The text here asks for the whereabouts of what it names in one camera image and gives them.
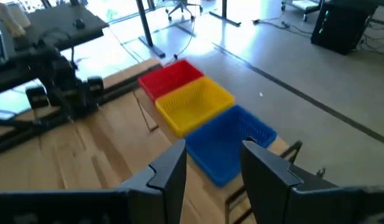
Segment wooden shelf with black legs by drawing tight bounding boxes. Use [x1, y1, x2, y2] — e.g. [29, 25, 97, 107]
[131, 86, 304, 224]

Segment office chair base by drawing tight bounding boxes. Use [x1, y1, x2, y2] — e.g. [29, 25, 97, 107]
[165, 0, 204, 21]

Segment person's hand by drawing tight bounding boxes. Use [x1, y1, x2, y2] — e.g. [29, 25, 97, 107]
[0, 2, 27, 38]

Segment yellow plastic basket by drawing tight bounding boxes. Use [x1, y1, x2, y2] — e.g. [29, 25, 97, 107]
[154, 76, 235, 139]

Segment wheeled cart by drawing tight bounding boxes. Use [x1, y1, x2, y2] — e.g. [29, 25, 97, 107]
[280, 0, 323, 22]

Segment red plastic basket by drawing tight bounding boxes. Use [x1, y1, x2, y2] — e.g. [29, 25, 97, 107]
[137, 58, 205, 102]

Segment black floor cables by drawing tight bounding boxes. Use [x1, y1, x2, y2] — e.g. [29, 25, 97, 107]
[252, 18, 314, 40]

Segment black computer tower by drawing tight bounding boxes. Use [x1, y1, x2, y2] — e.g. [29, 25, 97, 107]
[310, 0, 379, 56]

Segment black computer mouse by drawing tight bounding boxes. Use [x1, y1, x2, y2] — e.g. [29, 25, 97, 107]
[72, 18, 87, 30]

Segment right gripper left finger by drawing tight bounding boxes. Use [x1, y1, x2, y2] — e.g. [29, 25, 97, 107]
[116, 139, 189, 224]

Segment grey desk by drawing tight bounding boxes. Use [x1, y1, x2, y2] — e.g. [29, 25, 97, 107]
[0, 4, 109, 94]

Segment black desk leg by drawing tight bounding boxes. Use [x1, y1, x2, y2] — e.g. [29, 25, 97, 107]
[135, 0, 166, 58]
[208, 0, 242, 27]

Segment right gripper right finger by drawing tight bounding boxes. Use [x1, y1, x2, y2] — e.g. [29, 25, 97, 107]
[240, 139, 339, 224]

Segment blue plastic basket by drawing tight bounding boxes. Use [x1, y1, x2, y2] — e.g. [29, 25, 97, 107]
[184, 105, 278, 188]

